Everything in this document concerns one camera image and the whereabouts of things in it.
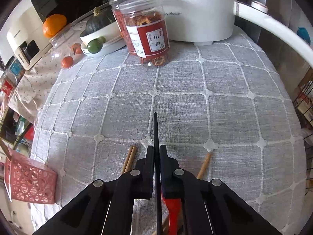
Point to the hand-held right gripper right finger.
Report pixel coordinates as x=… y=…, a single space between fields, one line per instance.
x=163 y=166

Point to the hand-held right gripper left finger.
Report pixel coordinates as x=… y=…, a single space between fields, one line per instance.
x=149 y=166

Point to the wooden chopstick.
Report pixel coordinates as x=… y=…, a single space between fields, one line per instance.
x=204 y=165
x=128 y=158
x=132 y=158

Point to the black chopstick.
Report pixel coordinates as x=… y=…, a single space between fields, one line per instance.
x=156 y=132

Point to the red plastic spoon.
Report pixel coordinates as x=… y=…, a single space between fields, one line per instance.
x=173 y=210

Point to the pink perforated plastic basket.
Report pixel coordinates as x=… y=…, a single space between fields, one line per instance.
x=31 y=183

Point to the grey checked tablecloth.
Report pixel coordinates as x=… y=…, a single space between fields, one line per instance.
x=195 y=102

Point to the white bowl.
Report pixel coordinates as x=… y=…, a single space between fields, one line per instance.
x=107 y=47

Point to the red label snack jar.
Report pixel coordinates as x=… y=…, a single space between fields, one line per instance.
x=149 y=36
x=119 y=17

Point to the green round fruit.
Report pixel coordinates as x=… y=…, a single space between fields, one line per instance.
x=94 y=46

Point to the small orange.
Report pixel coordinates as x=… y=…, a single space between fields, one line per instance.
x=77 y=48
x=67 y=62

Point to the floral tablecloth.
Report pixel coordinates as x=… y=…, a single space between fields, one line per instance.
x=36 y=85

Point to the clear glass jar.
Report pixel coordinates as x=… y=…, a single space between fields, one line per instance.
x=58 y=46

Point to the white electric cooker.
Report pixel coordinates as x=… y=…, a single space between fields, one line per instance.
x=195 y=17

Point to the dark green squash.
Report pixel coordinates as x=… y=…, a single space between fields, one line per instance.
x=97 y=22

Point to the red label nut jar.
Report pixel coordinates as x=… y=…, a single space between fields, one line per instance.
x=6 y=87

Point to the blue label clear jar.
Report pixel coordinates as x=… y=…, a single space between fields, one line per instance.
x=16 y=67

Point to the large orange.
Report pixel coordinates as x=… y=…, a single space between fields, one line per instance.
x=54 y=25

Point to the cream air fryer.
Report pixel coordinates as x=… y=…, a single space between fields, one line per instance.
x=19 y=41

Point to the blue plastic bag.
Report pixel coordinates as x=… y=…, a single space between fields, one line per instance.
x=303 y=34

